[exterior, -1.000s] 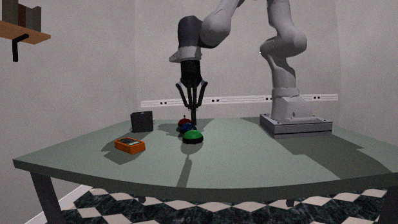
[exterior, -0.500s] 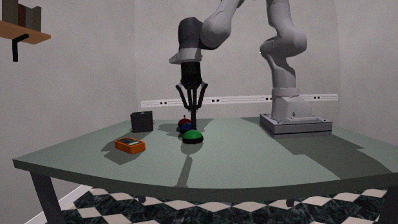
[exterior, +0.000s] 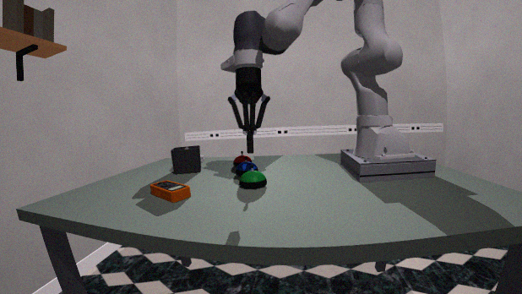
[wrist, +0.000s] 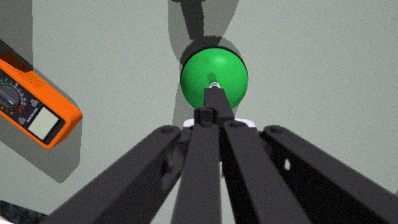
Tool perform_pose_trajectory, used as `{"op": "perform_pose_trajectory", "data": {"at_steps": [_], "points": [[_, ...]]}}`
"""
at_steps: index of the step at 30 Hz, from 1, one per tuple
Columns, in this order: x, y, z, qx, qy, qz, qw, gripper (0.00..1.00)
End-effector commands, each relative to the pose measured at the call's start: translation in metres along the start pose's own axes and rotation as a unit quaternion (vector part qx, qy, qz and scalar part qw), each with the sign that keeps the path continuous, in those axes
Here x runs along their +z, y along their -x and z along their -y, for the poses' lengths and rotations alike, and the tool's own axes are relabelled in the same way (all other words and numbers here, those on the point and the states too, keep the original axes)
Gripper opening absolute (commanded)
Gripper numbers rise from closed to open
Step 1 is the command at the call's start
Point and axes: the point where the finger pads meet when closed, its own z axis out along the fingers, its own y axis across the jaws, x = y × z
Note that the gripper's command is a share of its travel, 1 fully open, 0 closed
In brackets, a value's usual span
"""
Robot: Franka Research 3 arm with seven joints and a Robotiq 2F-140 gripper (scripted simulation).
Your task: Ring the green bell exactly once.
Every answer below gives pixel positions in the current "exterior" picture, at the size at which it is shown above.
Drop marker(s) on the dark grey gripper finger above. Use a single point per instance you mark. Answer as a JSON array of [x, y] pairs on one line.
[[253, 127], [246, 129]]

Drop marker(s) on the green dome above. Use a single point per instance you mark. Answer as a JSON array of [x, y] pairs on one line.
[[253, 179]]

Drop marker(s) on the orange digital multimeter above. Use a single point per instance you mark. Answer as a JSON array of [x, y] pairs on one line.
[[170, 191]]

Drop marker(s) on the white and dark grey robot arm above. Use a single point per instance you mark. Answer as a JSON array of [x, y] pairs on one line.
[[376, 137]]

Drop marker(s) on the blue bell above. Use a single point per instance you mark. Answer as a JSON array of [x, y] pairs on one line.
[[245, 167]]

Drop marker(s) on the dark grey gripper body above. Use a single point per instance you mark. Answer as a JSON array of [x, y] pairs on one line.
[[248, 79]]

